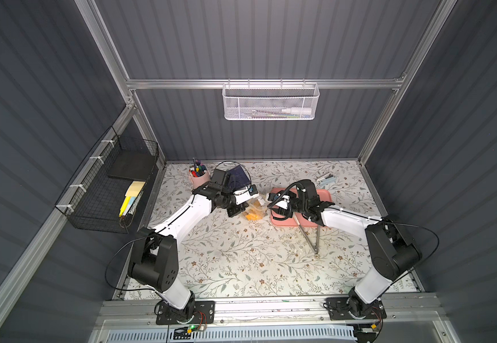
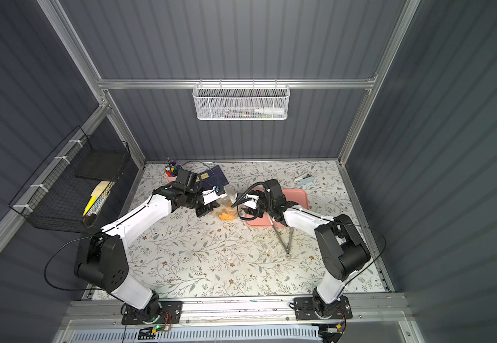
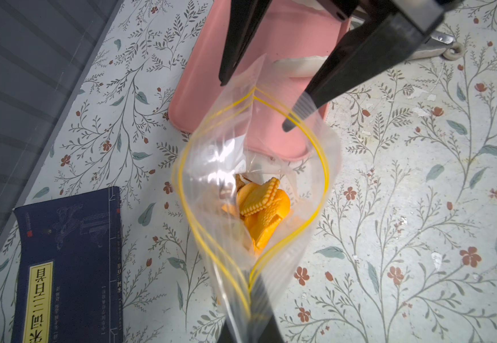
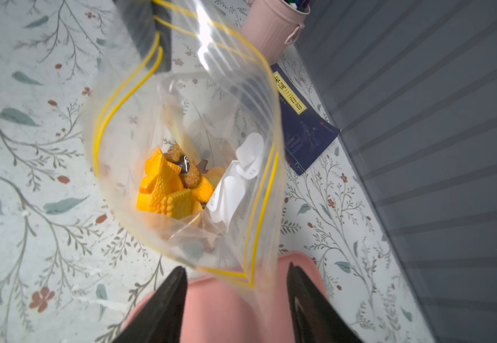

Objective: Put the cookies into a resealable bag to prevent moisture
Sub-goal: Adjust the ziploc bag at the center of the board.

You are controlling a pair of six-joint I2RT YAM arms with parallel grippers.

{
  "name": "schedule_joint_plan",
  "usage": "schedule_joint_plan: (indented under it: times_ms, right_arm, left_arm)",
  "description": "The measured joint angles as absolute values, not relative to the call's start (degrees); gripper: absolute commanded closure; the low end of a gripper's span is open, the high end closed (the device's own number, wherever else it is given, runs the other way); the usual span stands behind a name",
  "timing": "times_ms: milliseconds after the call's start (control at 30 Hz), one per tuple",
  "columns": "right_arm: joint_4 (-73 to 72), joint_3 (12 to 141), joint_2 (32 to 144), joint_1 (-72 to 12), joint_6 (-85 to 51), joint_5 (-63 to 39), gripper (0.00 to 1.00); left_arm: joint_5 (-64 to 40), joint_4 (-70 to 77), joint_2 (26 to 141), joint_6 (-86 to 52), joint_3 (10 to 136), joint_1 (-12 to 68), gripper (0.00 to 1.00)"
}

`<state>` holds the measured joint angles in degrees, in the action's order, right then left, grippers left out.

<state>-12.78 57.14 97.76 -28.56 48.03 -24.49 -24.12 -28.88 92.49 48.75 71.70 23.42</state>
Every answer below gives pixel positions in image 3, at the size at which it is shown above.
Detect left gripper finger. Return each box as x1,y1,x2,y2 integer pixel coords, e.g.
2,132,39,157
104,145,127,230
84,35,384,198
216,270,285,342

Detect pink plastic tray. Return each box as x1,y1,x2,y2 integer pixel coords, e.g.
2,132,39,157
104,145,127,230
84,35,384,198
168,0,352,162

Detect metal kitchen tongs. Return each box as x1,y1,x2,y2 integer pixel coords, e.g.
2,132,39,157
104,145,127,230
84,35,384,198
271,31,466,78

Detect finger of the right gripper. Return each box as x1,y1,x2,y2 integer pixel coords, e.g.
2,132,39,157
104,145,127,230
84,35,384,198
293,14,424,121
219,0,272,86

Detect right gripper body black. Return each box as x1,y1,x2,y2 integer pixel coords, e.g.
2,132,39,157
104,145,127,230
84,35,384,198
304,0,463,32

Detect clear resealable bag yellow zip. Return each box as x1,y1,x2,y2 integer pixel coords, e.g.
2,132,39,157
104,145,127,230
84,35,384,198
173,56,341,342

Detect dark blue book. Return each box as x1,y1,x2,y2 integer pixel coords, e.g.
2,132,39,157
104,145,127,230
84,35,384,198
11,187,124,342

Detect yellow cookie pile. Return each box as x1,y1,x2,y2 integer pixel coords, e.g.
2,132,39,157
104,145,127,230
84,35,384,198
221,174,291,256

